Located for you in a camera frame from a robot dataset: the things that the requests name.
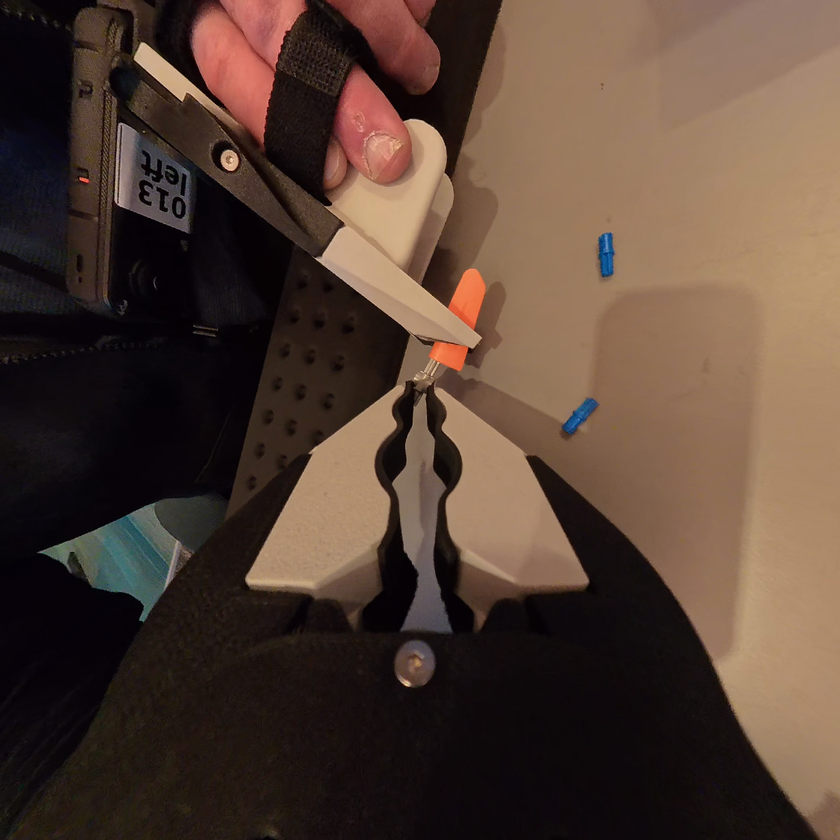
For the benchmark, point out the blue toy connector pin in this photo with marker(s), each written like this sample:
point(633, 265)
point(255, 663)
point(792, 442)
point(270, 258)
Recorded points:
point(606, 254)
point(580, 415)

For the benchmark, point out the orange toy building beam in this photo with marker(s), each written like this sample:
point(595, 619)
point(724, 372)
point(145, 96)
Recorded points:
point(469, 295)

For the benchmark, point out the person's dark clothing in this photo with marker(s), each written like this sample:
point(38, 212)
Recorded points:
point(98, 426)

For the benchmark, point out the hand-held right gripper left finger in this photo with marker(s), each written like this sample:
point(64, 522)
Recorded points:
point(328, 518)

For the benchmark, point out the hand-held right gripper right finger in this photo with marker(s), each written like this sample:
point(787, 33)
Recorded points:
point(518, 518)

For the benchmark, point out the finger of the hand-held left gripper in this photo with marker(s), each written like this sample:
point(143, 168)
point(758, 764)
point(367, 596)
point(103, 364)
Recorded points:
point(394, 289)

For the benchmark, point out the person's left hand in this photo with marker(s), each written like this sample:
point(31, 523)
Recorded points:
point(236, 72)

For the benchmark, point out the small grey toy connector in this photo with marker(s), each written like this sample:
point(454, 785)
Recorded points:
point(425, 379)

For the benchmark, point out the black perforated foam pad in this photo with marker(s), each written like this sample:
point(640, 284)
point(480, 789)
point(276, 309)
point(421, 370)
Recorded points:
point(315, 367)

